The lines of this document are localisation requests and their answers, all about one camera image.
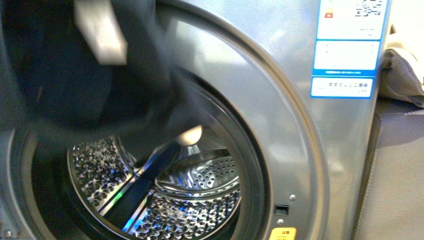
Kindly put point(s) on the navy blue knit garment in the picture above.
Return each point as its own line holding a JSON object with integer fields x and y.
{"x": 82, "y": 70}

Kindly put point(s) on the silver front-load washing machine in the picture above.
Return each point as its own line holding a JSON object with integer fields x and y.
{"x": 271, "y": 155}

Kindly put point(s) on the white ball in drum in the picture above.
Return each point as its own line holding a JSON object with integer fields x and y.
{"x": 191, "y": 136}

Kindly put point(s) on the yellow warning sticker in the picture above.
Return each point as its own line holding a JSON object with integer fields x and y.
{"x": 283, "y": 233}

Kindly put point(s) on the blue white energy label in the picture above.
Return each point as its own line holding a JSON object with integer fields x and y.
{"x": 349, "y": 39}

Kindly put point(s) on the beige cloth pile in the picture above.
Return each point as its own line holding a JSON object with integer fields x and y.
{"x": 402, "y": 66}

